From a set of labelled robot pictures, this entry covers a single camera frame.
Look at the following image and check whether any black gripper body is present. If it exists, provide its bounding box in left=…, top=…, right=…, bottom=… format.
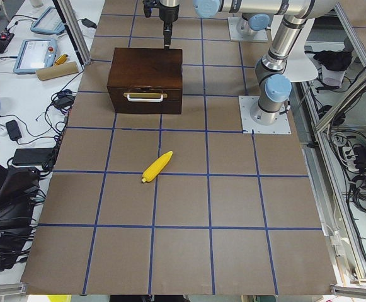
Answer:
left=142, top=0, right=180, bottom=23

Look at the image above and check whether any dark wooden drawer box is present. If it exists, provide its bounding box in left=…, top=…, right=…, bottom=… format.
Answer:
left=107, top=48, right=183, bottom=115

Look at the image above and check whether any yellow toy corn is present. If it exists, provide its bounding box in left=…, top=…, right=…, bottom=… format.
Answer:
left=141, top=151, right=173, bottom=183

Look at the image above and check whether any black power brick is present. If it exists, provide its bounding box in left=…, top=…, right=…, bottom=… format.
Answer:
left=81, top=18, right=97, bottom=29

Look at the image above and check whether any yellow tool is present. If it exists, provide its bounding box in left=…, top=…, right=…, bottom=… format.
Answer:
left=54, top=54, right=68, bottom=65

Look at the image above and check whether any blue teach pendant far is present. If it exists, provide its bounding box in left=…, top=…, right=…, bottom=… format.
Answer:
left=30, top=6, right=66, bottom=35

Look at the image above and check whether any blue teach pendant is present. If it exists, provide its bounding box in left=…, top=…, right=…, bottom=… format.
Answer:
left=13, top=38, right=57, bottom=74
left=30, top=6, right=66, bottom=35

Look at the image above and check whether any cardboard tube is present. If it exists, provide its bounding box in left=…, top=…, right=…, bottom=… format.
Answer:
left=35, top=62, right=79, bottom=81

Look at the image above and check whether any blue teach pendant near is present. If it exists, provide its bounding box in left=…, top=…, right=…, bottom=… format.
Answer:
left=13, top=38, right=57, bottom=74

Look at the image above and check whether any black smartphone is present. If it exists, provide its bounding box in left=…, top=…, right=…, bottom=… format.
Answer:
left=5, top=120, right=22, bottom=142

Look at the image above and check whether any black power adapter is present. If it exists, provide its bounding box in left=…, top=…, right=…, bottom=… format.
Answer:
left=12, top=148, right=53, bottom=166

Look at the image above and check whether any white power strip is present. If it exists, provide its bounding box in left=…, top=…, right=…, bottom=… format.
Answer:
left=332, top=132, right=358, bottom=173

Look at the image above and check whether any white drawer handle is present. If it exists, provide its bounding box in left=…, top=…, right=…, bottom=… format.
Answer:
left=123, top=93, right=167, bottom=103

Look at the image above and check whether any aluminium frame post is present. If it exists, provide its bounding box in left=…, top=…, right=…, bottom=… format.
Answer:
left=52, top=0, right=91, bottom=66

